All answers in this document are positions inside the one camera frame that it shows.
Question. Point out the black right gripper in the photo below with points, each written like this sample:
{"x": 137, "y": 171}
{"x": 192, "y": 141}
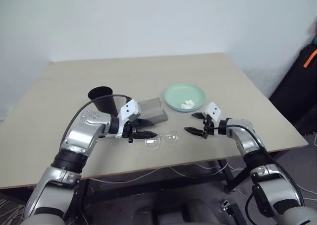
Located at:
{"x": 208, "y": 126}

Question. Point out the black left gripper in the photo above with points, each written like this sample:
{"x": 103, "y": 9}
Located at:
{"x": 130, "y": 132}

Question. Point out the clear frame glasses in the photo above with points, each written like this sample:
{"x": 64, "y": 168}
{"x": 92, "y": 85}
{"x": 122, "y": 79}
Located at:
{"x": 152, "y": 143}

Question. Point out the grey glasses case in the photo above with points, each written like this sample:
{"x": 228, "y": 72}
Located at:
{"x": 153, "y": 111}

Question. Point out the mint green plate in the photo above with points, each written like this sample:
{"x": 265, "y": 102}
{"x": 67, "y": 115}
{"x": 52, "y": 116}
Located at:
{"x": 180, "y": 93}

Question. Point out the black plastic cup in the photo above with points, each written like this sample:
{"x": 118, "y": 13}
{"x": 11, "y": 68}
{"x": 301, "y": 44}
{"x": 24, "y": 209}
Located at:
{"x": 104, "y": 103}

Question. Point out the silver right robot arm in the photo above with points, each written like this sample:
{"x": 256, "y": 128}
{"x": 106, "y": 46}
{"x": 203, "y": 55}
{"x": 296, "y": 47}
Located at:
{"x": 244, "y": 135}

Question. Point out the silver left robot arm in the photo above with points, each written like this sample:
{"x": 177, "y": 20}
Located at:
{"x": 79, "y": 135}

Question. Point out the white crumpled tissue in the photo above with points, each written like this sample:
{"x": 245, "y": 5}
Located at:
{"x": 187, "y": 104}

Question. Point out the small black silver floor device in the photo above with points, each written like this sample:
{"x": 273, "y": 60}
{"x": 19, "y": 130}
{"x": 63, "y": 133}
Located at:
{"x": 225, "y": 204}

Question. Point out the large black bag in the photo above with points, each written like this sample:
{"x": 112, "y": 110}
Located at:
{"x": 292, "y": 98}

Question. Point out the teal round object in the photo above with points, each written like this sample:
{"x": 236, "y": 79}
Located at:
{"x": 315, "y": 42}

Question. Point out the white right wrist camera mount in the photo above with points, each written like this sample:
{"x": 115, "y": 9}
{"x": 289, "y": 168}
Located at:
{"x": 214, "y": 109}

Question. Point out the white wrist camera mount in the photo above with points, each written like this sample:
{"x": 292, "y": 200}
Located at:
{"x": 214, "y": 109}
{"x": 127, "y": 109}

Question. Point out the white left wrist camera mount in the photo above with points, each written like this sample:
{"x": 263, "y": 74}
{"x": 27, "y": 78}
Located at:
{"x": 127, "y": 109}

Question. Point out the black metal table frame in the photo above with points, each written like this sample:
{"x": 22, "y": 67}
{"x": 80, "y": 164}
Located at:
{"x": 229, "y": 178}

